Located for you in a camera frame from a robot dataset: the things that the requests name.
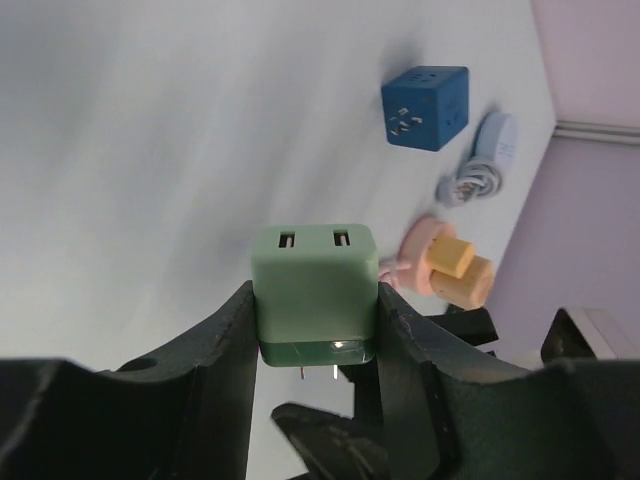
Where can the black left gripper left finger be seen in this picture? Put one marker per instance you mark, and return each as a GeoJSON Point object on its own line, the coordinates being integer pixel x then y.
{"type": "Point", "coordinates": [181, 411]}

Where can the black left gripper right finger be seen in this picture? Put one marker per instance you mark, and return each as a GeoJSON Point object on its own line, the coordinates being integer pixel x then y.
{"type": "Point", "coordinates": [451, 411]}

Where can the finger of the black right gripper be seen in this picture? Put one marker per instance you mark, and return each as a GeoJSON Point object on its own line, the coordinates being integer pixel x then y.
{"type": "Point", "coordinates": [474, 327]}
{"type": "Point", "coordinates": [333, 447]}

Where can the beige cube socket adapter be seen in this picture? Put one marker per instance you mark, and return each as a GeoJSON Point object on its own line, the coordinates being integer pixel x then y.
{"type": "Point", "coordinates": [471, 290]}

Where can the yellow USB charger plug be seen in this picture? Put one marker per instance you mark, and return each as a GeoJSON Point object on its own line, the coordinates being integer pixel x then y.
{"type": "Point", "coordinates": [450, 256]}

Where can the pink round power strip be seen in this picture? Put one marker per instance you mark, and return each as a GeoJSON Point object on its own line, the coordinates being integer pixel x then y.
{"type": "Point", "coordinates": [409, 268]}

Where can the light green USB charger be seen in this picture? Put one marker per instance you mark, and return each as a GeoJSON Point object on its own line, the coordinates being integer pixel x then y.
{"type": "Point", "coordinates": [316, 294]}

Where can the light blue round power strip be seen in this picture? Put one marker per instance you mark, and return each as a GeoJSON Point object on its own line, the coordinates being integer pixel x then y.
{"type": "Point", "coordinates": [483, 175]}

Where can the blue cube socket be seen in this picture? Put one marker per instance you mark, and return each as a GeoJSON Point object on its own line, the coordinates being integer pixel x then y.
{"type": "Point", "coordinates": [426, 106]}

